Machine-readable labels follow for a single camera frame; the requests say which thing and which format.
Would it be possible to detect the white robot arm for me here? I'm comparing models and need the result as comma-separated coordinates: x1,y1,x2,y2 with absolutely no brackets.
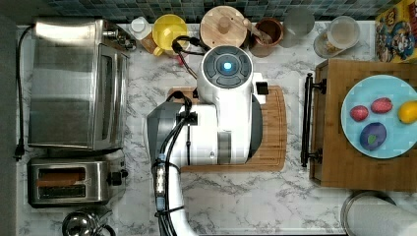
144,45,268,236

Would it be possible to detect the stainless steel slot toaster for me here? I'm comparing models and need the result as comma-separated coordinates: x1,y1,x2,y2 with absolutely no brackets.
28,150,129,207

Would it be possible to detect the stainless steel toaster oven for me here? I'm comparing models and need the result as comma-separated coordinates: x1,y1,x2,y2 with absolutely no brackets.
29,18,136,150

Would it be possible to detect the toast slice in toaster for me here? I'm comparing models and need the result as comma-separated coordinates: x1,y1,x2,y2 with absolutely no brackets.
36,173,85,187

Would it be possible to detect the bamboo cutting board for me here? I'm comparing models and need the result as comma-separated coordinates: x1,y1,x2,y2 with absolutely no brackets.
181,86,287,172

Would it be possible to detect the round wooden lid jar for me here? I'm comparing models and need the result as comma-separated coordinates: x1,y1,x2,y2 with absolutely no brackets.
200,6,248,48

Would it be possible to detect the yellow pitcher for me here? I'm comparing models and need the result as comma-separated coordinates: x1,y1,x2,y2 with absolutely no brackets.
152,14,189,56

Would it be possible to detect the white capped bottle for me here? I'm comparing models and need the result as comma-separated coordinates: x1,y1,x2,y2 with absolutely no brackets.
129,17,156,54

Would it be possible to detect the grey glass tumbler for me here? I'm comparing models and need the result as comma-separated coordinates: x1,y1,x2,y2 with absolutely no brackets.
280,7,315,48

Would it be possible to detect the left red strawberry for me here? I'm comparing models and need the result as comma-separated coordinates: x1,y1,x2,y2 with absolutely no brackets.
350,105,369,122

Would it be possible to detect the red strawberry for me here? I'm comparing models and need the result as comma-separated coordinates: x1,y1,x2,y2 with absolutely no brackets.
371,97,393,114
350,105,369,122

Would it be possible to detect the shiny steel kettle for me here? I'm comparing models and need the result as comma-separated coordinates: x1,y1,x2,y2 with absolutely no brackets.
61,209,116,236

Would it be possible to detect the clear cereal container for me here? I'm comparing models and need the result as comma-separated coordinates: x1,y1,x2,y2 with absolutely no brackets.
314,16,360,59

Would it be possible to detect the purple plum toy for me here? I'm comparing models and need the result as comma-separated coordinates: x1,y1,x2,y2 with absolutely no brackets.
360,122,387,150

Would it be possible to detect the right red strawberry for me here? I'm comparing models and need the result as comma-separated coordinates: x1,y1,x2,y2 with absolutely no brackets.
371,97,393,114

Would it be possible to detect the paper towel roll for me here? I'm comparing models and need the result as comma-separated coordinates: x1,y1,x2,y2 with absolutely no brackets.
340,191,417,236

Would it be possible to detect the light blue plate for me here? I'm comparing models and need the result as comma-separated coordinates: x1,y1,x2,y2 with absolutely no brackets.
340,75,416,159

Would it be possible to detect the yellow lemon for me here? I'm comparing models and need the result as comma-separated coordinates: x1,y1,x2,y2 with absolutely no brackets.
397,100,417,124

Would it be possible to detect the yellow cereal box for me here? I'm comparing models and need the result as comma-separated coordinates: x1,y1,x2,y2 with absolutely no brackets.
375,0,417,64

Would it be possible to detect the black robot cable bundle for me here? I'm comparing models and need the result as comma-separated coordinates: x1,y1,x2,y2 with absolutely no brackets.
150,34,210,236

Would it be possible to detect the wooden tray with black handle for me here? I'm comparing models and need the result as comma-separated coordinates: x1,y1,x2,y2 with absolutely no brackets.
301,59,416,193

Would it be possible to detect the black power cord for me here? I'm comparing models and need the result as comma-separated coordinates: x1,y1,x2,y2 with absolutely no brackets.
13,23,35,162

